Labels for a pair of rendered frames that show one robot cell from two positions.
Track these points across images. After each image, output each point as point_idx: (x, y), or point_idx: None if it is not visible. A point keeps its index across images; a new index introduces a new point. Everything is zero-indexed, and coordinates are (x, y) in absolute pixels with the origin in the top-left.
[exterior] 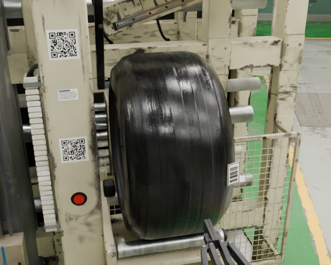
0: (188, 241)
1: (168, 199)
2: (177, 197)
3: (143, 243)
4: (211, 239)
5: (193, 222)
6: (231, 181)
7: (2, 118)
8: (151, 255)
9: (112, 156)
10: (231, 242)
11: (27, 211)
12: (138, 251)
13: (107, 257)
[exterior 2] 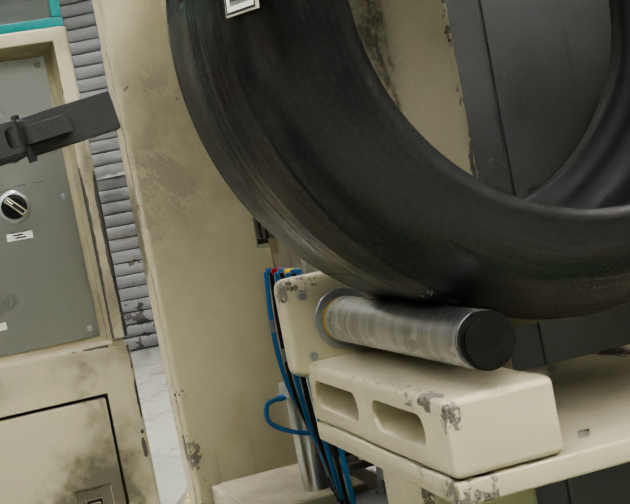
0: (402, 322)
1: (182, 67)
2: (187, 62)
3: (358, 302)
4: (15, 115)
5: (254, 175)
6: (233, 1)
7: (454, 5)
8: (387, 362)
9: (598, 106)
10: (8, 121)
11: None
12: (343, 323)
13: (275, 300)
